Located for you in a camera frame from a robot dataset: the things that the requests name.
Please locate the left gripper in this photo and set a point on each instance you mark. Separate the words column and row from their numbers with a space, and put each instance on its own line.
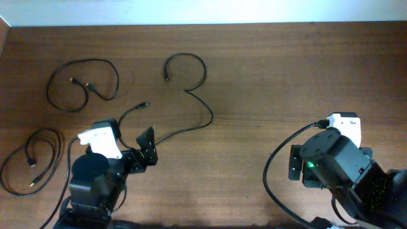
column 147, row 144

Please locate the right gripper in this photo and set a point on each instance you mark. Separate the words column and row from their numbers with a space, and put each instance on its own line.
column 294, row 165

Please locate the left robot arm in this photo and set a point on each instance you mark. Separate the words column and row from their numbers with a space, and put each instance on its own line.
column 100, row 176

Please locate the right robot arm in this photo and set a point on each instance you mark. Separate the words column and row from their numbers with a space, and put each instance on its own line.
column 373, row 197

